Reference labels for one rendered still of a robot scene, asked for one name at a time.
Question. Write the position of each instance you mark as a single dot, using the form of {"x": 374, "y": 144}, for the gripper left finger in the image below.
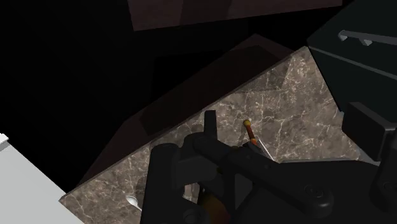
{"x": 161, "y": 186}

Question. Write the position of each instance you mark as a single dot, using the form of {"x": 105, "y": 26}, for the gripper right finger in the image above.
{"x": 366, "y": 130}

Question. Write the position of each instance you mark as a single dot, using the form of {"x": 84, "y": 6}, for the white spoon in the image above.
{"x": 131, "y": 201}

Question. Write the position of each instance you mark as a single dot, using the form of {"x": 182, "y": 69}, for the orange rounded object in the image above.
{"x": 214, "y": 206}

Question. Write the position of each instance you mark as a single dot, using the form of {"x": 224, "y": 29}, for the white block furniture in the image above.
{"x": 24, "y": 192}

